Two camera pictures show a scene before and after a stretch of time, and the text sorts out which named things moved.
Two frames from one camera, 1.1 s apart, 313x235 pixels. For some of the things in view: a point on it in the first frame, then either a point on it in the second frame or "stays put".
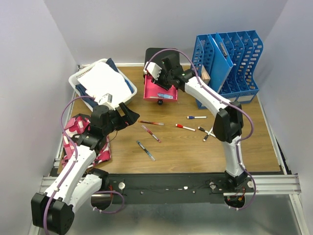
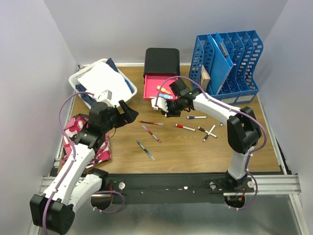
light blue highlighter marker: (165, 96) stays put
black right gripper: (158, 82) -> (169, 114)
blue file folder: (221, 63) stays put
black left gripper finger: (130, 117) stays put
